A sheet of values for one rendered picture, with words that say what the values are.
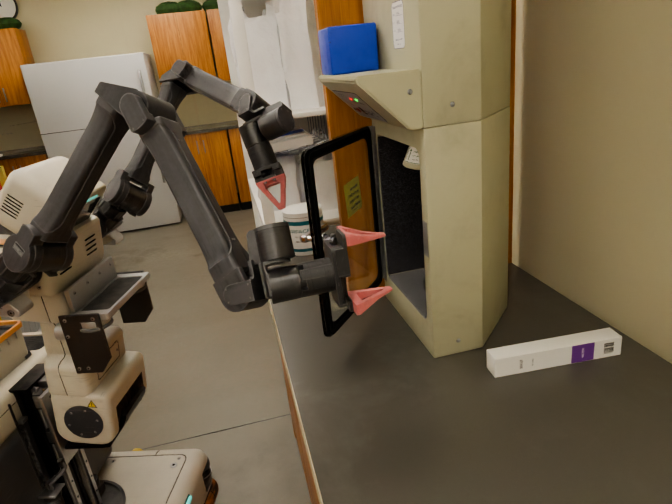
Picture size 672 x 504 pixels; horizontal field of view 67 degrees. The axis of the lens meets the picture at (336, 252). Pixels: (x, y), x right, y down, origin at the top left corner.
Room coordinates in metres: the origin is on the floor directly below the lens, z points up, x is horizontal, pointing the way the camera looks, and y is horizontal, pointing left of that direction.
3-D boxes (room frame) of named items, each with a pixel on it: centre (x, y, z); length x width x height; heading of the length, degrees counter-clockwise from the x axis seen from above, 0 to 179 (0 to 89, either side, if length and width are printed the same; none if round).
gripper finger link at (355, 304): (0.79, -0.04, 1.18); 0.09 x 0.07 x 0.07; 101
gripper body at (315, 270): (0.78, 0.03, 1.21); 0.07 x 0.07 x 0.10; 11
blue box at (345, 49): (1.14, -0.07, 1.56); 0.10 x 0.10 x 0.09; 11
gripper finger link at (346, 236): (0.79, -0.04, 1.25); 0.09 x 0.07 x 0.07; 101
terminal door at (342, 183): (1.08, -0.03, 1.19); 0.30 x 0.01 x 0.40; 150
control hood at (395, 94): (1.05, -0.09, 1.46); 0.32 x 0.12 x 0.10; 11
